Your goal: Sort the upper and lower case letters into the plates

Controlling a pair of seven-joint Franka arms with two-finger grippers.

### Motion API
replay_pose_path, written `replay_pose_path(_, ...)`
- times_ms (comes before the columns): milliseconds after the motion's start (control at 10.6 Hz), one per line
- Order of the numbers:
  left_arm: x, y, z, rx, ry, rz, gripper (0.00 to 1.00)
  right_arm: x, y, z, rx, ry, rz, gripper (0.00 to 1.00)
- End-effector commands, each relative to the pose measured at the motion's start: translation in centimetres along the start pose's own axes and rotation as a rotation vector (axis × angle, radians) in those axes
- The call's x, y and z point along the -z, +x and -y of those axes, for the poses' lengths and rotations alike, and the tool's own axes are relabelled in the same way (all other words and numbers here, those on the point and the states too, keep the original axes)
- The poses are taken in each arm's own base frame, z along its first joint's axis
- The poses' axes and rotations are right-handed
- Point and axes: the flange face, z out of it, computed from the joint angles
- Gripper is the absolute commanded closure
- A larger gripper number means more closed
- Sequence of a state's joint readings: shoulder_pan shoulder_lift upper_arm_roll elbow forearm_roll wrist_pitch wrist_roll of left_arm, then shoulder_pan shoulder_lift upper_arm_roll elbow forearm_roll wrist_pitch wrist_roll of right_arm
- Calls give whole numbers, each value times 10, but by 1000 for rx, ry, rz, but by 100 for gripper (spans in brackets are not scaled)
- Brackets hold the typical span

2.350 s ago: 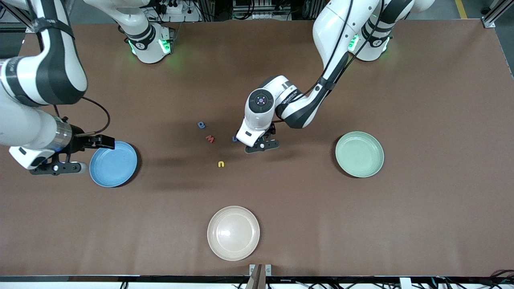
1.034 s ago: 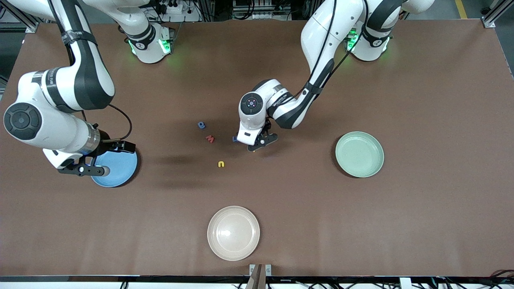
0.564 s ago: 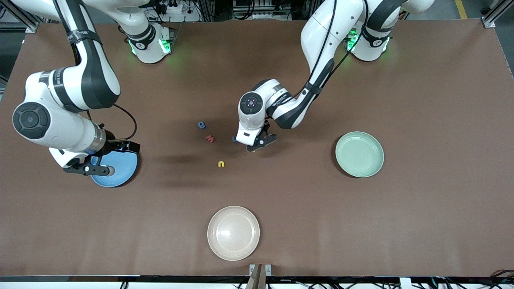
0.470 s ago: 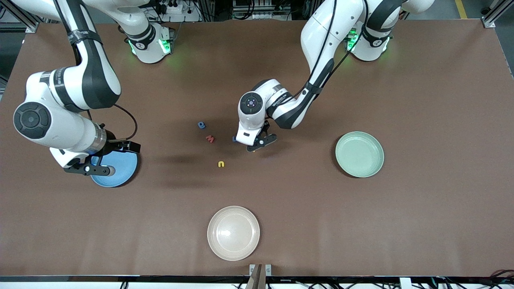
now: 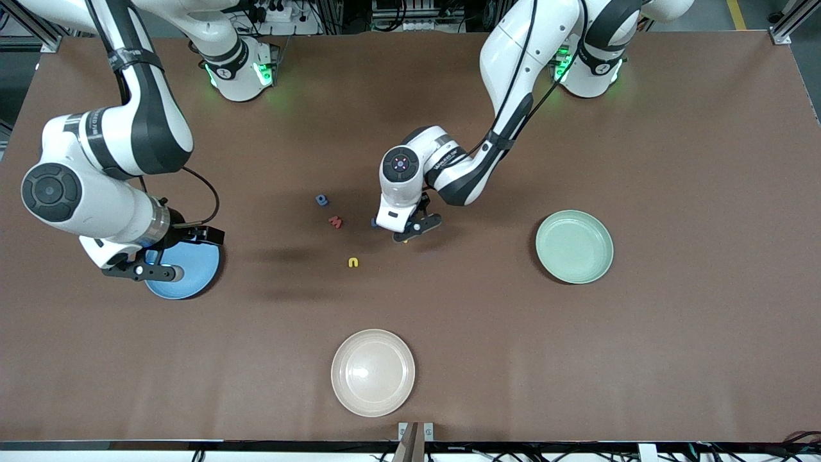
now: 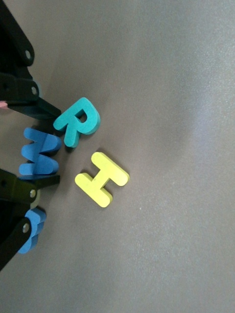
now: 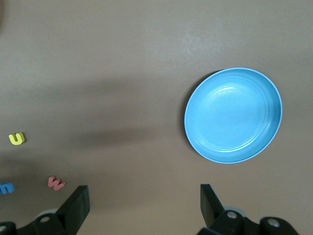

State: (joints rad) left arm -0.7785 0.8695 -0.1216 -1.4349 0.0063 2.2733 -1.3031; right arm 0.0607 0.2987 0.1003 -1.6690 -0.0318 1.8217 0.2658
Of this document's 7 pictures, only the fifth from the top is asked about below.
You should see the blue plate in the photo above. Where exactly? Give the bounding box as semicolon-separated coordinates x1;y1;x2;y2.
144;241;221;300

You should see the green plate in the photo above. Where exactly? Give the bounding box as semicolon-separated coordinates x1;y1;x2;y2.
536;210;614;285

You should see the beige plate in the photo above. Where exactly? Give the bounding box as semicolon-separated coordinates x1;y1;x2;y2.
331;329;416;418

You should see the grey equipment rack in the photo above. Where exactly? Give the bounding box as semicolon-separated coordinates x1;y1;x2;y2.
372;0;466;33

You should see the white power strip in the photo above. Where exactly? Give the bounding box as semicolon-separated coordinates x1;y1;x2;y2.
247;0;321;36

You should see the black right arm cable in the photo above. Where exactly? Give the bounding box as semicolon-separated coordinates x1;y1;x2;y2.
83;0;221;228

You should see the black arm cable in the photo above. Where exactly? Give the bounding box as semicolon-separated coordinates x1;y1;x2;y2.
475;0;588;158
83;0;221;228

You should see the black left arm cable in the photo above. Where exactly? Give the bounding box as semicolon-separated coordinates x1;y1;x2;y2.
475;0;588;158

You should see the metal table edge bracket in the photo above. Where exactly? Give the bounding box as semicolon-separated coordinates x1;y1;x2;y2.
393;422;434;462

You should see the aluminium frame profile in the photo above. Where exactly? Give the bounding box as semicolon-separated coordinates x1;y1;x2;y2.
772;0;821;46
0;0;63;53

